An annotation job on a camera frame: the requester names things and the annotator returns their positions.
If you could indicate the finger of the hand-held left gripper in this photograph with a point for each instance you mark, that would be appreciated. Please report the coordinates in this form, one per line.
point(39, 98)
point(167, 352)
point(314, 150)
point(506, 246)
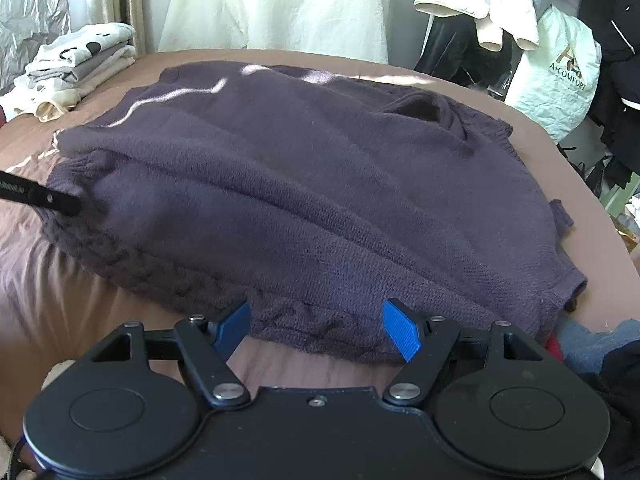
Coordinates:
point(55, 199)

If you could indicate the beige curtain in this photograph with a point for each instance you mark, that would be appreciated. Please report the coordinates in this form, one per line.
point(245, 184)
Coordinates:
point(125, 0)

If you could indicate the stack of folded light clothes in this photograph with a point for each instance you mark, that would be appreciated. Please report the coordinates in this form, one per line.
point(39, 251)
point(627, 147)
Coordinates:
point(55, 111)

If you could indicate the red cloth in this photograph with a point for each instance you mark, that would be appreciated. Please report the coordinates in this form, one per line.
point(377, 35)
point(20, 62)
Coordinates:
point(553, 347)

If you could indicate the dark cloth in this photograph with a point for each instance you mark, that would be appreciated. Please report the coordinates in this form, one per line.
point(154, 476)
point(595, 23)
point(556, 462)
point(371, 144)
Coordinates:
point(622, 400)

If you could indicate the white folded garment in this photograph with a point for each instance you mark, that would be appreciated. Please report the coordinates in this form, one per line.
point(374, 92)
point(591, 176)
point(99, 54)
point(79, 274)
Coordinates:
point(45, 96)

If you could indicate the black jacket with white piping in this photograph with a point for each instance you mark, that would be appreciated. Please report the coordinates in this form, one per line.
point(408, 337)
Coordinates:
point(617, 60)

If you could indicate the purple knit sweater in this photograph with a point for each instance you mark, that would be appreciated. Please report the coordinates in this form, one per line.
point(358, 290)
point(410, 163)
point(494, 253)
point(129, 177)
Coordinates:
point(300, 185)

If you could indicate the blue-grey cloth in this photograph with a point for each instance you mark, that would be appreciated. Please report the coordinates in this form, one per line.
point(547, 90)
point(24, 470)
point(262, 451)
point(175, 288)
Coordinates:
point(585, 345)

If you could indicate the pale green frame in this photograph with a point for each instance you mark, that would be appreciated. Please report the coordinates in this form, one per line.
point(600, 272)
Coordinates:
point(622, 195)

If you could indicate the silver foil sheet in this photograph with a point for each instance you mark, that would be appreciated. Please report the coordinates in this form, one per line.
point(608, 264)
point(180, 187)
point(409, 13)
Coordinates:
point(30, 25)

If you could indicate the white hanging cloth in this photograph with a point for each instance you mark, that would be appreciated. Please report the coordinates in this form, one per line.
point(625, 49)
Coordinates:
point(280, 5)

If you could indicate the grey folded garment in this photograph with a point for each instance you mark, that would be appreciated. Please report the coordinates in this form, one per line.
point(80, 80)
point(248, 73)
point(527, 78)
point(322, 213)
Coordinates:
point(95, 67)

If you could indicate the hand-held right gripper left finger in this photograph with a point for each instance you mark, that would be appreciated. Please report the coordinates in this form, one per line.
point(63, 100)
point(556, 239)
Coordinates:
point(234, 327)

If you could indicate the black velvet garment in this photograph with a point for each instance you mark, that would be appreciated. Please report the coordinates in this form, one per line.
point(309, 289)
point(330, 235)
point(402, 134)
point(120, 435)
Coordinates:
point(450, 50)

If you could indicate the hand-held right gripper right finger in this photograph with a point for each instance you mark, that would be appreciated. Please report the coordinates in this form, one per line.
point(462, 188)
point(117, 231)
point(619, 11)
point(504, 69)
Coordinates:
point(400, 327)

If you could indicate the white sweatshirt with black print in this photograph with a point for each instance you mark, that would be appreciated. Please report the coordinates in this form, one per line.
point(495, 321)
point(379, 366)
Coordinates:
point(85, 42)

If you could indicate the white printed bag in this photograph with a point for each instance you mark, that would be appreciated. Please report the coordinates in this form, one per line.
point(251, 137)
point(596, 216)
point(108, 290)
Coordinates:
point(555, 75)

